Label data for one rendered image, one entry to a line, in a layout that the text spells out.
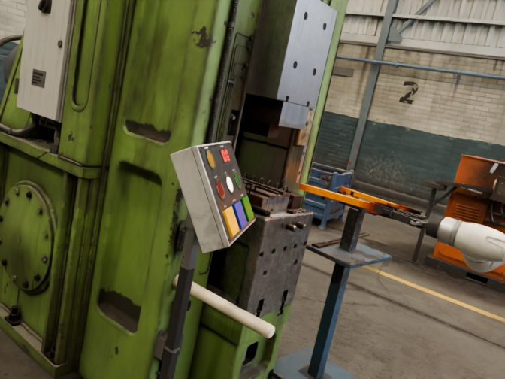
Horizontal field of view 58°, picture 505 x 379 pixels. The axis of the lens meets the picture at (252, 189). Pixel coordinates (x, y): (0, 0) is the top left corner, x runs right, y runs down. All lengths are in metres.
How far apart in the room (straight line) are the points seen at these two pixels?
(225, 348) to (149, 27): 1.34
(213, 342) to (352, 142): 8.27
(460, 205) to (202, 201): 4.31
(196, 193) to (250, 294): 0.75
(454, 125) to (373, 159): 1.67
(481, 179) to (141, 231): 4.02
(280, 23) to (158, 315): 1.18
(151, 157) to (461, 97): 8.15
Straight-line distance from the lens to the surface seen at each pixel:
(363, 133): 10.04
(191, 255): 1.43
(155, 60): 1.90
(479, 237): 1.59
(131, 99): 1.92
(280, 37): 1.77
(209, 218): 1.21
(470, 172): 5.29
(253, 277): 1.84
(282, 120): 1.79
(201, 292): 1.72
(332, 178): 5.64
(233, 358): 2.02
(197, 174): 1.20
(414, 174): 9.58
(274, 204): 1.89
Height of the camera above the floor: 1.34
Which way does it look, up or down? 11 degrees down
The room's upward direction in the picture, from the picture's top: 12 degrees clockwise
